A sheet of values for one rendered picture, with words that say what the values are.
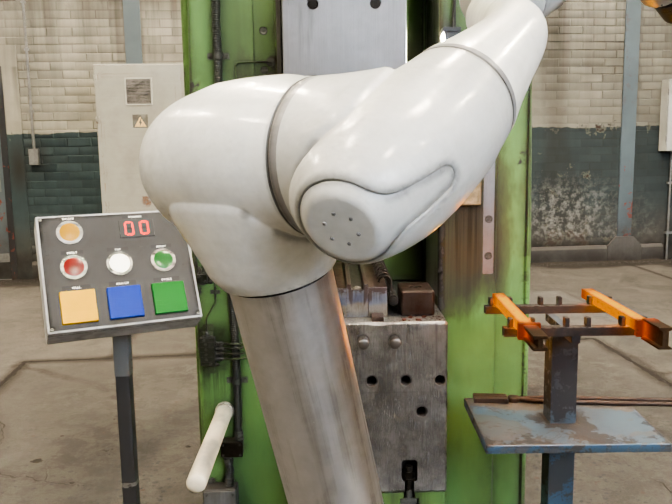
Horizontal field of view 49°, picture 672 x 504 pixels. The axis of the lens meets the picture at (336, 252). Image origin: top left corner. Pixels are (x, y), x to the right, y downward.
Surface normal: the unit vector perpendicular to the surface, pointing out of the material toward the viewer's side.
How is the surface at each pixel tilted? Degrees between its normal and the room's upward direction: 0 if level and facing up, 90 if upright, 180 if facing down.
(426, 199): 101
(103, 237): 60
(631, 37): 90
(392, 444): 90
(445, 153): 78
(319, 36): 90
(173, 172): 96
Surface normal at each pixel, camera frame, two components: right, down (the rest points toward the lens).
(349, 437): 0.68, 0.15
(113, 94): 0.06, 0.15
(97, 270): 0.36, -0.38
